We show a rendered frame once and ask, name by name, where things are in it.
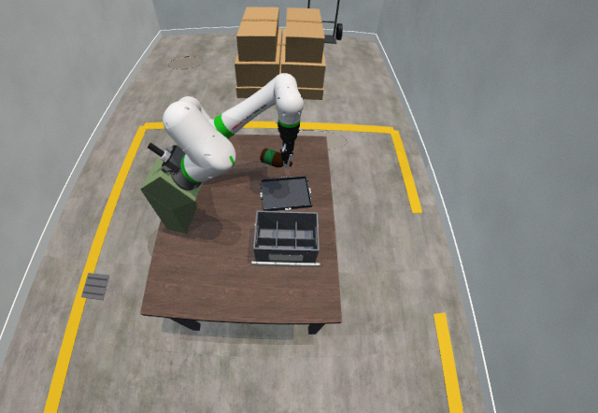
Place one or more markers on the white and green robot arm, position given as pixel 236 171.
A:
pixel 205 141

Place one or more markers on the orange bottle with green base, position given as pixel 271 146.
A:
pixel 271 157

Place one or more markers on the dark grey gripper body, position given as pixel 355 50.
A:
pixel 287 140

